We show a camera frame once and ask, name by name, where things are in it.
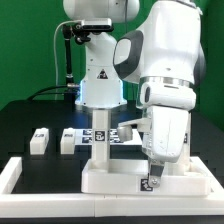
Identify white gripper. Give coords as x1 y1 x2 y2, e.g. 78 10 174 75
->
142 106 189 188

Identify white desk top tray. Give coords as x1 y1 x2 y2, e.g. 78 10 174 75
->
81 159 211 197

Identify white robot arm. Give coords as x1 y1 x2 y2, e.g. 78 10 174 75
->
110 0 204 187

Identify fiducial marker sheet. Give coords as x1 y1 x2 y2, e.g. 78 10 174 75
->
75 129 142 145

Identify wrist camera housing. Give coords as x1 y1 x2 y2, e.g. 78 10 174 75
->
117 118 151 142

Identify black cables on table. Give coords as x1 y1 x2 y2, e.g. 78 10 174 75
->
25 83 81 102

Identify white U-shaped obstacle frame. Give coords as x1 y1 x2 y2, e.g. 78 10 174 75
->
0 157 224 218

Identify grey camera on mount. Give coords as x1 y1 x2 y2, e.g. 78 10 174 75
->
81 18 113 32

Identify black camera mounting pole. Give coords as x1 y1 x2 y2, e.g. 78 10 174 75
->
61 23 92 85

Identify grey camera cable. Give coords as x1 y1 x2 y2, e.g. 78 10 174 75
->
53 20 83 101

